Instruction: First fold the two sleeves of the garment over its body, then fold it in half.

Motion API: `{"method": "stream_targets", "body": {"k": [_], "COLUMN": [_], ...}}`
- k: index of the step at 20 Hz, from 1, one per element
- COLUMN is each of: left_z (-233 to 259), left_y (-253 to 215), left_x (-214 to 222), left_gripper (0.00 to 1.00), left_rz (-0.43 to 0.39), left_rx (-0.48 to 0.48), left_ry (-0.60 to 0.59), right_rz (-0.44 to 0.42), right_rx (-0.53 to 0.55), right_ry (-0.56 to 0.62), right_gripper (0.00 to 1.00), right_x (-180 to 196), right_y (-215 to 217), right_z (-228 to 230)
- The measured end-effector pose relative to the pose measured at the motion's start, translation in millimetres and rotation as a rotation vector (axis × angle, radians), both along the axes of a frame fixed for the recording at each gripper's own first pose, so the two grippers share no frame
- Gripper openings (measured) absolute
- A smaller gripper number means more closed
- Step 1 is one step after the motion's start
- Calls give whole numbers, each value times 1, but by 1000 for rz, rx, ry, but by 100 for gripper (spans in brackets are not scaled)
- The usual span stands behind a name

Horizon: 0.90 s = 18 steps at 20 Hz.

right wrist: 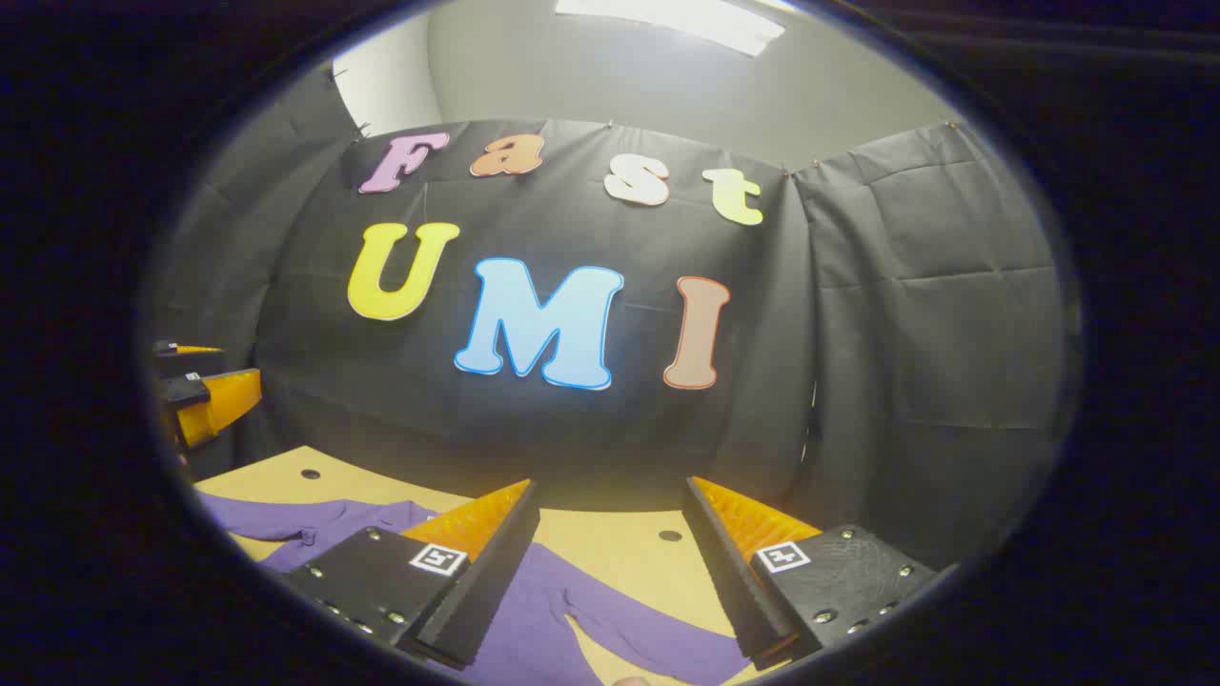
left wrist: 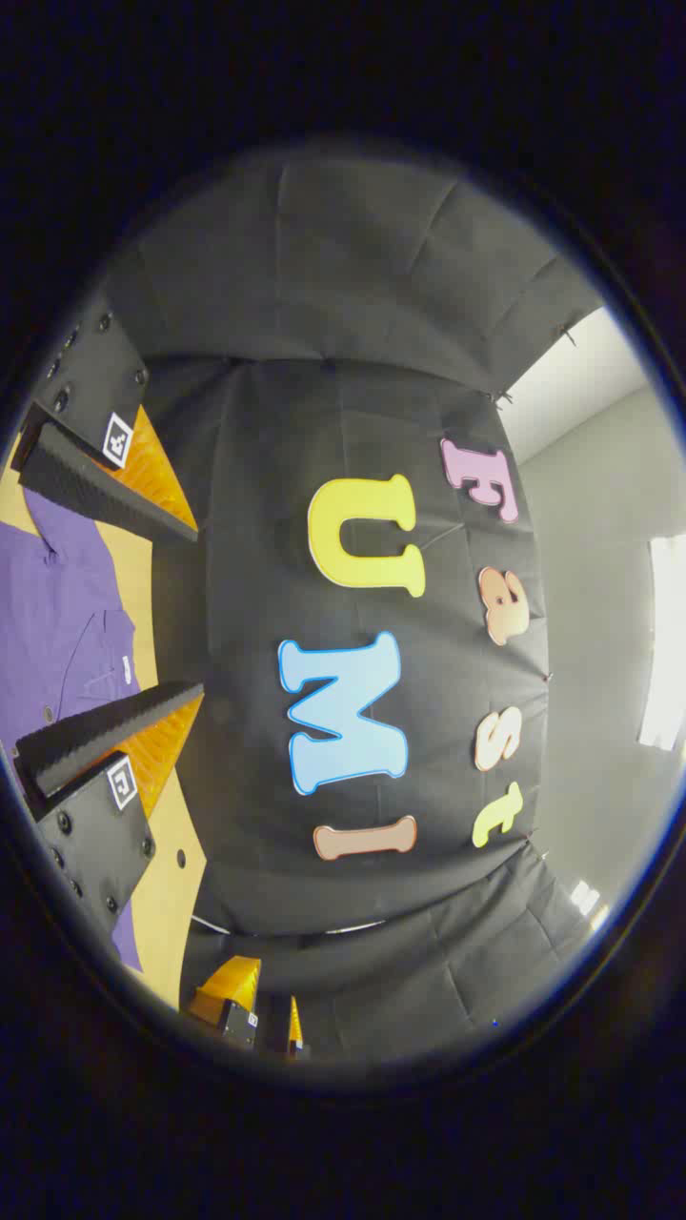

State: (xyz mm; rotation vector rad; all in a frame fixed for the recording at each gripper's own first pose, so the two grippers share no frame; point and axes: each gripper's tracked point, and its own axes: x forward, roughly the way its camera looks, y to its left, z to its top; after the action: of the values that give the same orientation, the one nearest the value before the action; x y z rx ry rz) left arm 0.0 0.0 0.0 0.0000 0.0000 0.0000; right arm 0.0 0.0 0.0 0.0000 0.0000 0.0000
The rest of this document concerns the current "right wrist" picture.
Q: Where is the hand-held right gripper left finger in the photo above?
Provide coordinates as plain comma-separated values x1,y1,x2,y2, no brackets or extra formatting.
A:
281,478,541,671

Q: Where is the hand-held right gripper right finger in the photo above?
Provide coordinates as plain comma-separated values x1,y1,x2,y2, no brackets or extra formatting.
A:
681,475,942,672

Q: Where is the black backdrop cloth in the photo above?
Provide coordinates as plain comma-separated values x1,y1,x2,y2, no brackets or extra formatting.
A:
148,62,1073,573

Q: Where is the purple button-up garment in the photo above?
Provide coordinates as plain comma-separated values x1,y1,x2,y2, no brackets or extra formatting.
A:
195,491,754,686

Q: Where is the ceiling light panel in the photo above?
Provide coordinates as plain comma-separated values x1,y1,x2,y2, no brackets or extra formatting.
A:
556,0,786,57

